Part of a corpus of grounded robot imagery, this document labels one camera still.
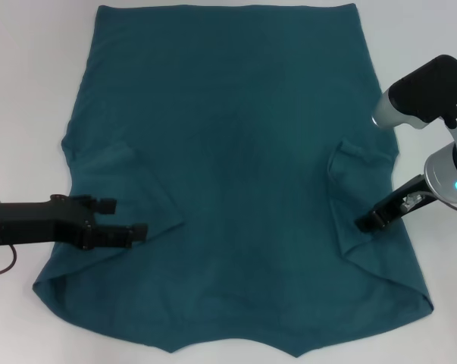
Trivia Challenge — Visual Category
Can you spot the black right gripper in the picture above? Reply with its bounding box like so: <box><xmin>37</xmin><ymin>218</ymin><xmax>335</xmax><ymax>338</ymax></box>
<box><xmin>356</xmin><ymin>174</ymin><xmax>436</xmax><ymax>232</ymax></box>

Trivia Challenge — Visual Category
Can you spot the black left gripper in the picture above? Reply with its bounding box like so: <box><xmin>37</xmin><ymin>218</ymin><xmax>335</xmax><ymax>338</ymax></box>
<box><xmin>0</xmin><ymin>194</ymin><xmax>149</xmax><ymax>251</ymax></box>

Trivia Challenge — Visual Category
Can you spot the teal blue t-shirt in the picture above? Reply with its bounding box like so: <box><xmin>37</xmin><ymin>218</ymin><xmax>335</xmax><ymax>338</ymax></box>
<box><xmin>33</xmin><ymin>3</ymin><xmax>436</xmax><ymax>359</ymax></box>

